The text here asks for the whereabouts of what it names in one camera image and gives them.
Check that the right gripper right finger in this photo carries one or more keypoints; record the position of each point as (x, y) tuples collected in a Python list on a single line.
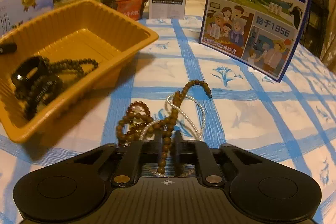
[(196, 153)]

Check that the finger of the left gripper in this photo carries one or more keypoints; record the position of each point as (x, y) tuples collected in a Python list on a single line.
[(8, 47)]

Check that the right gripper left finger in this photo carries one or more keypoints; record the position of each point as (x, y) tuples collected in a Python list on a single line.
[(132, 158)]

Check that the orange plastic tray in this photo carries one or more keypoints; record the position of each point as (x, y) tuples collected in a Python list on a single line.
[(84, 29)]

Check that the white blue milk carton box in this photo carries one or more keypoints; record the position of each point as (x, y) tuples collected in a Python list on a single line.
[(16, 12)]

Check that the blue checked tablecloth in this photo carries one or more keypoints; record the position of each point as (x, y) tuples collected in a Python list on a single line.
[(291, 122)]

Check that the bottom red noodle bowl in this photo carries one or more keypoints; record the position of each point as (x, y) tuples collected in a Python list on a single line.
[(130, 8)]

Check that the blue illustrated milk box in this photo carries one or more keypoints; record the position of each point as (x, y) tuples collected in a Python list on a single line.
[(263, 34)]

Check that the pink curtain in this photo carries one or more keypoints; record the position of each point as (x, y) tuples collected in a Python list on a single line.
[(328, 49)]

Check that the dark shelf rack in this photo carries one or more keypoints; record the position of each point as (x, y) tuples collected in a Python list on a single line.
[(315, 30)]

